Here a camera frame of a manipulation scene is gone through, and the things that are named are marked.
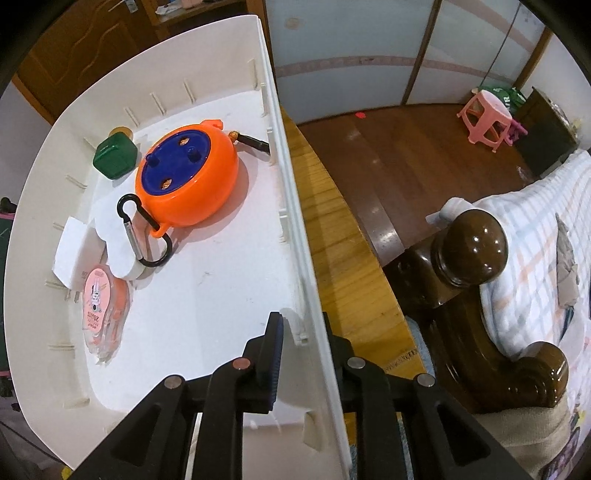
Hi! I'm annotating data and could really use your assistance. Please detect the orange and blue reel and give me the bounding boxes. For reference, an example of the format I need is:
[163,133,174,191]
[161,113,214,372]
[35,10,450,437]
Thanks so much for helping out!
[135,119,273,238]

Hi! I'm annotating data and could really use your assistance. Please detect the beige blanket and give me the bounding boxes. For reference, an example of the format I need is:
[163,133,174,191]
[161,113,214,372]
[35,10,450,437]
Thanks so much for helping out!
[475,397,583,480]

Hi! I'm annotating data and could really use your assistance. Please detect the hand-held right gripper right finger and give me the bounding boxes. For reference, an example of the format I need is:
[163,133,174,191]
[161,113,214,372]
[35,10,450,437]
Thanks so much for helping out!
[322,311,532,480]

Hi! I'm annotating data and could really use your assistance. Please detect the white plastic bin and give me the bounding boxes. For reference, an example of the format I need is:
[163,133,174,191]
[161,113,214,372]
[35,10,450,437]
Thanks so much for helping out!
[4,15,354,480]

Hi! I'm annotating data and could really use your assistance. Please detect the green bottle with gold cap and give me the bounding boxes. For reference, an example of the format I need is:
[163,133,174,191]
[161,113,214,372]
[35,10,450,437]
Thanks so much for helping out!
[92,127,139,181]

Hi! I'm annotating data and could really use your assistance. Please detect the pink plastic stool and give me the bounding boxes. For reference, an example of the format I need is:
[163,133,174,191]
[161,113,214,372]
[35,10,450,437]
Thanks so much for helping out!
[457,90,515,153]

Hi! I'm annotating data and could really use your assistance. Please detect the small magenta stool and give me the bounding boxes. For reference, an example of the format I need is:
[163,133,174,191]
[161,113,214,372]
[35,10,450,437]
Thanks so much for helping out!
[505,120,528,147]

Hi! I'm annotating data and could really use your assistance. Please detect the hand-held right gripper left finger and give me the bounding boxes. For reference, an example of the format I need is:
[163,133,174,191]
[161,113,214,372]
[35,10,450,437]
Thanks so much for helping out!
[76,311,284,480]

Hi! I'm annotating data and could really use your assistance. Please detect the black carabiner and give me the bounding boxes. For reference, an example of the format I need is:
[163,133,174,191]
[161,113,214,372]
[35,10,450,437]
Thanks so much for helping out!
[117,194,174,268]

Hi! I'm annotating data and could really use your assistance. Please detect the white curved plastic piece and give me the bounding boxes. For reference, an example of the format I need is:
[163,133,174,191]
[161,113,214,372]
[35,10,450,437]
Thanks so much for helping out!
[95,194,160,281]

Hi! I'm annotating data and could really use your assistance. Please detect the white cube power adapter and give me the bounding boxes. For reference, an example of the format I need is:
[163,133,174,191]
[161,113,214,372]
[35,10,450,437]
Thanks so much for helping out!
[53,216,109,287]

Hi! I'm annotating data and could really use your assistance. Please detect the green bag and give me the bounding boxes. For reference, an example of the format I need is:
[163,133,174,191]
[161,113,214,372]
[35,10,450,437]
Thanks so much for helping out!
[475,84,527,121]

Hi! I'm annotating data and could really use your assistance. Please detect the pink round packet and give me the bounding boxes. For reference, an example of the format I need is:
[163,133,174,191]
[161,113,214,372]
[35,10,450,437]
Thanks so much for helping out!
[82,265,131,367]

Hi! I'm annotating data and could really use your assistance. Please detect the green chalkboard with pink frame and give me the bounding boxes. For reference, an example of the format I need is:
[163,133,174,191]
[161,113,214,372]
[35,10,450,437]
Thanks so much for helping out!
[0,212,17,278]

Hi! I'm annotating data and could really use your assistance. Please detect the brown wooden door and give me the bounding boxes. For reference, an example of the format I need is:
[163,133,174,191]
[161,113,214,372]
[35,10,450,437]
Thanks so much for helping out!
[16,0,144,125]

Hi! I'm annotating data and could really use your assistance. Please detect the dark wooden cabinet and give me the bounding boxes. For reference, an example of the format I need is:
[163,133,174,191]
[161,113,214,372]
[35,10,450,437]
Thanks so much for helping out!
[512,87,580,178]

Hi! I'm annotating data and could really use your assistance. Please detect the grey cloth piece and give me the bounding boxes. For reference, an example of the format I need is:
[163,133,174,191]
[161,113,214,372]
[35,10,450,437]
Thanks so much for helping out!
[555,213,581,306]

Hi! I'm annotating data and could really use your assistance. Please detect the white plaid quilt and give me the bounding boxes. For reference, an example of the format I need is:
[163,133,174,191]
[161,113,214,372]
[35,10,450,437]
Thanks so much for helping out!
[427,150,591,480]

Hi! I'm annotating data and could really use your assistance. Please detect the black hanging cable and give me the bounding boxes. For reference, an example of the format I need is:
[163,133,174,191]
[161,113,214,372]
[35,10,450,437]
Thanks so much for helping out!
[485,0,514,93]

